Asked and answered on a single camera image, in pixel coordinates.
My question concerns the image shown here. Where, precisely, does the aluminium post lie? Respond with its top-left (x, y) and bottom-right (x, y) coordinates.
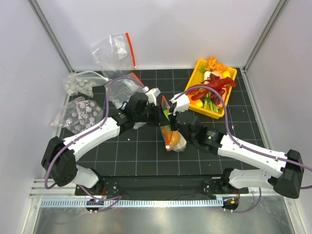
top-left (28, 0), bottom-right (74, 73)
top-left (243, 0), bottom-right (289, 73)

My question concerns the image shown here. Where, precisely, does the bag of pink discs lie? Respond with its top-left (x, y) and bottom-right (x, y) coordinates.
top-left (51, 97), bottom-right (104, 134)

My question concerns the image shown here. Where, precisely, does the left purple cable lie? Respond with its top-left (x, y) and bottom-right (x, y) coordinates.
top-left (43, 77), bottom-right (149, 212)

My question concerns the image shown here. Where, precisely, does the yellow plastic tray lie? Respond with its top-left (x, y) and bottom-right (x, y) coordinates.
top-left (185, 59), bottom-right (237, 119)

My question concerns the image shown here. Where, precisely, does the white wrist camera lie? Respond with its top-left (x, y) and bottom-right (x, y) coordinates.
top-left (143, 86), bottom-right (160, 105)
top-left (170, 93), bottom-right (190, 116)

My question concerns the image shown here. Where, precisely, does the upright clear bag orange zipper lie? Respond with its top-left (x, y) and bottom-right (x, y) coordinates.
top-left (91, 32), bottom-right (137, 73)

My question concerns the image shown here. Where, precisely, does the clear bag orange zipper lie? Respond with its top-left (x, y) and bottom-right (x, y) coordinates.
top-left (108, 73), bottom-right (145, 109)
top-left (133, 95), bottom-right (188, 152)
top-left (91, 32), bottom-right (137, 73)

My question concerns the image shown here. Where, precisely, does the toy orange coral piece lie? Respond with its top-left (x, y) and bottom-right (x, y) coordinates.
top-left (205, 56), bottom-right (228, 73)

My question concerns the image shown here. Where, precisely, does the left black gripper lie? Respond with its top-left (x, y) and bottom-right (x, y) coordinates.
top-left (135, 102), bottom-right (170, 127)

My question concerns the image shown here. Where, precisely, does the toy pink sausage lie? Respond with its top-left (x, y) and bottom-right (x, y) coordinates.
top-left (212, 71), bottom-right (227, 108)

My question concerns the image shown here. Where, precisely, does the toy green apple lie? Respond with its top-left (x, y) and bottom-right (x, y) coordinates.
top-left (163, 109), bottom-right (170, 120)

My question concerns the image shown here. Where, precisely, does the aluminium front rail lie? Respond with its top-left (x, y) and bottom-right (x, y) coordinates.
top-left (30, 175), bottom-right (297, 208)

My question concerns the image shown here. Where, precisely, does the toy red lobster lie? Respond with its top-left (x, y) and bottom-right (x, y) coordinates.
top-left (187, 77), bottom-right (236, 100)

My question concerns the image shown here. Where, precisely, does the left aluminium post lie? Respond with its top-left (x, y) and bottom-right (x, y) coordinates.
top-left (28, 0), bottom-right (74, 73)

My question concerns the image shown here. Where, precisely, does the small green toy sprig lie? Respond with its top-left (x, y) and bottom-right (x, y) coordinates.
top-left (199, 66), bottom-right (206, 73)

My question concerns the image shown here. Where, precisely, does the purple cable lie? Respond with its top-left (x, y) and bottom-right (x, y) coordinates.
top-left (43, 77), bottom-right (149, 212)
top-left (174, 86), bottom-right (312, 213)

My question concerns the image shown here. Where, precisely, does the toy green lettuce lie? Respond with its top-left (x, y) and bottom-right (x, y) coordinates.
top-left (170, 138), bottom-right (187, 152)

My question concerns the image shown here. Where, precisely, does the right aluminium post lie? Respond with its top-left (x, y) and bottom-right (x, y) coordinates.
top-left (243, 0), bottom-right (289, 73)

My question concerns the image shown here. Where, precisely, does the black mounting plate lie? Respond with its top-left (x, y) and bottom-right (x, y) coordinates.
top-left (74, 176), bottom-right (249, 197)

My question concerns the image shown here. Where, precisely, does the toy white garlic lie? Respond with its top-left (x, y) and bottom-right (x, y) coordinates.
top-left (204, 71), bottom-right (211, 81)

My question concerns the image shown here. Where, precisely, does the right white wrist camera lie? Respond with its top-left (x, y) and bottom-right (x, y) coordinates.
top-left (170, 93), bottom-right (190, 116)

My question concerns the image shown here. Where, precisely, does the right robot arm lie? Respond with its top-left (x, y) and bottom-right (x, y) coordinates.
top-left (169, 111), bottom-right (304, 199)

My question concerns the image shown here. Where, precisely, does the toy yellow lemon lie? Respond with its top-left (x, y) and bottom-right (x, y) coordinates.
top-left (222, 71), bottom-right (231, 78)

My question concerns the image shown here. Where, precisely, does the bag of white discs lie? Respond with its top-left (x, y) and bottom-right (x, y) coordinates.
top-left (62, 71), bottom-right (110, 98)

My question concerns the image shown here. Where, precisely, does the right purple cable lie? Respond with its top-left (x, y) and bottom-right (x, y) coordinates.
top-left (174, 86), bottom-right (312, 213)

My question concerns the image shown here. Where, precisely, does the toy small orange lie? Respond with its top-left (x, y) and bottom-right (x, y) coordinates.
top-left (169, 131), bottom-right (180, 147)

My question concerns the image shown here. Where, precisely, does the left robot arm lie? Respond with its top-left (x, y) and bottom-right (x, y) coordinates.
top-left (41, 89), bottom-right (168, 195)

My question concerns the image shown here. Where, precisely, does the toy orange fruit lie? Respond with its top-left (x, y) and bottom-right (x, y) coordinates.
top-left (191, 99), bottom-right (203, 108)

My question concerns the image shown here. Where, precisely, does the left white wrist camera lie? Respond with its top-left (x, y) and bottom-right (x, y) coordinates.
top-left (143, 86), bottom-right (160, 105)

